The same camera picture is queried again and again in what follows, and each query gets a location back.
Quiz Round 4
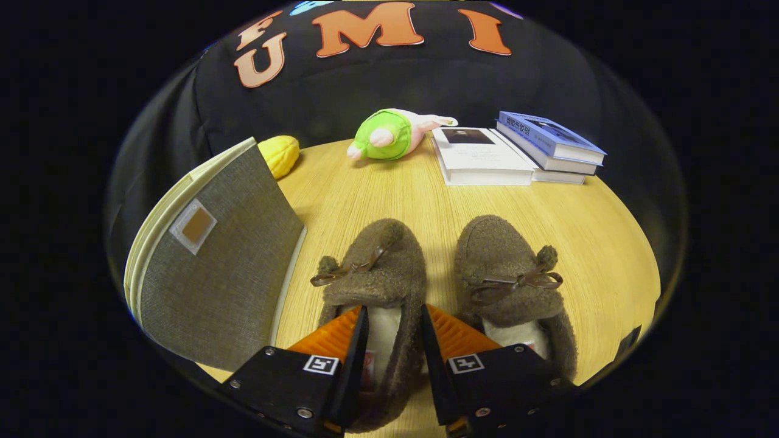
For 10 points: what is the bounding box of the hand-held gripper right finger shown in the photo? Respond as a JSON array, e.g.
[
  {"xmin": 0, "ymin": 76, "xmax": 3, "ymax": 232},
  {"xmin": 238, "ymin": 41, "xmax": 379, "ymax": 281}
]
[{"xmin": 420, "ymin": 304, "xmax": 579, "ymax": 436}]

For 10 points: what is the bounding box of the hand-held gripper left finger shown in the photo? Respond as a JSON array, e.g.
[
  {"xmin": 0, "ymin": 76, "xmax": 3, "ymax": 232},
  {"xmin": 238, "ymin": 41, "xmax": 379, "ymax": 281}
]
[{"xmin": 218, "ymin": 305, "xmax": 371, "ymax": 436}]

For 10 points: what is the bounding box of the brown fleece shoe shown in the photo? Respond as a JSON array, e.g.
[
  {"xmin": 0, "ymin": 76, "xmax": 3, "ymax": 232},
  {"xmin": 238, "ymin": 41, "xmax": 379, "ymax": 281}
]
[
  {"xmin": 310, "ymin": 218, "xmax": 428, "ymax": 434},
  {"xmin": 453, "ymin": 214, "xmax": 579, "ymax": 383}
]

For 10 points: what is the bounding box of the grey fabric storage box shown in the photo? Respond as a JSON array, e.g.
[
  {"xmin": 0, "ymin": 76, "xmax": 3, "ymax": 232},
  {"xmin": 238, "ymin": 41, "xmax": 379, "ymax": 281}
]
[{"xmin": 124, "ymin": 137, "xmax": 308, "ymax": 373}]

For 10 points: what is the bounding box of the dark rectangular slab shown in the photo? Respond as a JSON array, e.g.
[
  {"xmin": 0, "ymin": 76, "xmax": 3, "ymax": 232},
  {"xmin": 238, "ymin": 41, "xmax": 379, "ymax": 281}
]
[{"xmin": 615, "ymin": 325, "xmax": 643, "ymax": 363}]

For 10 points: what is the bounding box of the white book with dark photo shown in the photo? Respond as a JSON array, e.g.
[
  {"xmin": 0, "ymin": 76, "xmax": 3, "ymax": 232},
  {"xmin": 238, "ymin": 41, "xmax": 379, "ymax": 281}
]
[{"xmin": 431, "ymin": 127, "xmax": 536, "ymax": 187}]

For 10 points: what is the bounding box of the yellow corn toy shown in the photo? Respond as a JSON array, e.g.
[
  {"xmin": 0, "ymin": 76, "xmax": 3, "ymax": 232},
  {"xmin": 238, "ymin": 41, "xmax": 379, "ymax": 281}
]
[{"xmin": 257, "ymin": 135, "xmax": 301, "ymax": 180}]

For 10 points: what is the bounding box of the green and pink plush toy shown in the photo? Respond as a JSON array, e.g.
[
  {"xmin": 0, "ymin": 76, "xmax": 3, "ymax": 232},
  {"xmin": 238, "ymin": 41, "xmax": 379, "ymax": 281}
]
[{"xmin": 347, "ymin": 108, "xmax": 458, "ymax": 161}]

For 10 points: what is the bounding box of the blue paperback book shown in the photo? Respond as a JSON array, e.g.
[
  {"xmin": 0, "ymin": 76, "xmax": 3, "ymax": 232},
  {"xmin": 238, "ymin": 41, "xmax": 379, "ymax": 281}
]
[{"xmin": 494, "ymin": 122, "xmax": 598, "ymax": 176}]

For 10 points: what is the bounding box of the blue book with dark picture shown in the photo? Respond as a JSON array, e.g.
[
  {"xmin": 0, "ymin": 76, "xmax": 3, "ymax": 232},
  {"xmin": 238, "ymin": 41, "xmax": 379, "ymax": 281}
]
[{"xmin": 496, "ymin": 111, "xmax": 607, "ymax": 166}]

